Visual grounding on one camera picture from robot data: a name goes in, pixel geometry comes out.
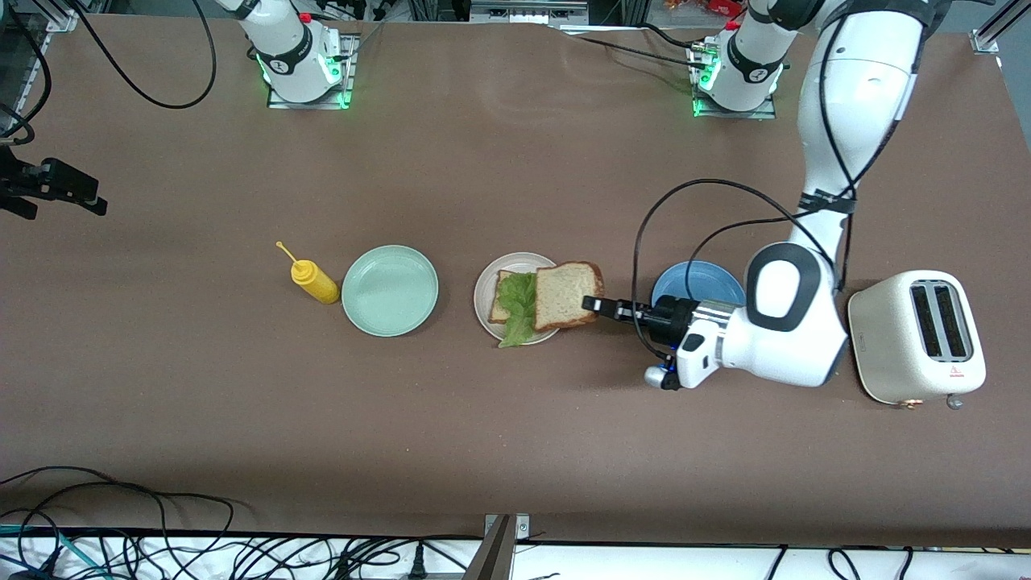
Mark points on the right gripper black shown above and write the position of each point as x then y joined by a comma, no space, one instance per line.
24,184

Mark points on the mint green plate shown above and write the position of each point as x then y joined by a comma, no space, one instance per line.
390,291

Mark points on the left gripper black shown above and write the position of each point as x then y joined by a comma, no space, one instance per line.
670,315

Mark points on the beige plate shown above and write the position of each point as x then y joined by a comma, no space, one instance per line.
483,298

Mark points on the white two-slot toaster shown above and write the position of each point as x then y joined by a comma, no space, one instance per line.
886,346

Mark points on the blue plate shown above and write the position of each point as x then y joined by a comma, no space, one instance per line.
693,282

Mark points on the brown bread slice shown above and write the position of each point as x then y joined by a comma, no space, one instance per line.
501,302
564,294

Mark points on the aluminium frame profile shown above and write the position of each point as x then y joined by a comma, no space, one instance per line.
995,32

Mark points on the black power plug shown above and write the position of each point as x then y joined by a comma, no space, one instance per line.
418,564

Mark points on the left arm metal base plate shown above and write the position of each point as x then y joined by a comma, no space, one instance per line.
765,113

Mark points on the metal table clamp bracket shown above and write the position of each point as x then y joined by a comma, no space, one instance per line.
499,548

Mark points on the yellow mustard squeeze bottle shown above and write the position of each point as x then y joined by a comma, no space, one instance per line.
318,282

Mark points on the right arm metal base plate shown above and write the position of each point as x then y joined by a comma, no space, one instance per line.
278,101

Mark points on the green lettuce leaf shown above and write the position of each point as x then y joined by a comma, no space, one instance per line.
519,310

